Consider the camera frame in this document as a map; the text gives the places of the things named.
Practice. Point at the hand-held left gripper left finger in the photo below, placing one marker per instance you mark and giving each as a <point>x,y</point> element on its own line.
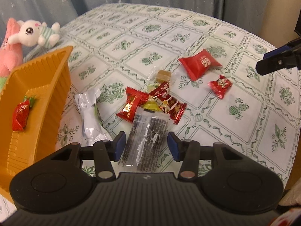
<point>119,147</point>

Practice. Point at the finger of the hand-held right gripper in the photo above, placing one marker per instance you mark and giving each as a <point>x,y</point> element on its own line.
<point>270,66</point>
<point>275,53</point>

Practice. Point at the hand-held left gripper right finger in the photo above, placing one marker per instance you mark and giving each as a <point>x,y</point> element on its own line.
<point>174,148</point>

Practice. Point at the black sesame bar clear packet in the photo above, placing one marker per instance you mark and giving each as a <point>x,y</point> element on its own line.
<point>150,131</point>

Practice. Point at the long red white snack packet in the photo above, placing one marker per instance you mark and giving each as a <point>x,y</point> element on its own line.
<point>174,108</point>

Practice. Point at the silver white wrapper packet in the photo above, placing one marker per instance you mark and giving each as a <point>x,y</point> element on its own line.
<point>88,117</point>

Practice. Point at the red packet with gold print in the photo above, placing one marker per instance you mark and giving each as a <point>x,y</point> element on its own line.
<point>131,103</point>

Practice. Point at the yellow green candy packet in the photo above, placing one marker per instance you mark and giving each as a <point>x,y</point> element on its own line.
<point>150,105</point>

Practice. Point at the small red foil packet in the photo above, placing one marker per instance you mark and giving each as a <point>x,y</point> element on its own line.
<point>221,84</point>

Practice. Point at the large red pillow packet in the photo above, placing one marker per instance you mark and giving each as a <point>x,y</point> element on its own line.
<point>199,63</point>

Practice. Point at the brown candy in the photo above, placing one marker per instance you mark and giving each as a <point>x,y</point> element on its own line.
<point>164,75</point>

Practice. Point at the orange plastic tray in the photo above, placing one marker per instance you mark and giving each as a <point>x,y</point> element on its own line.
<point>47,75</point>

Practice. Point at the red strawberry foil candy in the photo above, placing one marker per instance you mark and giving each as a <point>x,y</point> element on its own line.
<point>21,113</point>

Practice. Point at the dark object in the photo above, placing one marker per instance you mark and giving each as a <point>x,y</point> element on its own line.
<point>298,26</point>

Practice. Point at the green floral tablecloth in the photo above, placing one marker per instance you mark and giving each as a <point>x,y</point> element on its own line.
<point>211,127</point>

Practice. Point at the pink plush toy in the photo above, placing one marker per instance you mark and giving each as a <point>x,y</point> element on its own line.
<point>9,56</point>

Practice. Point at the white bunny plush toy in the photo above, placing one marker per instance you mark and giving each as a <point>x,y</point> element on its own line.
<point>28,31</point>

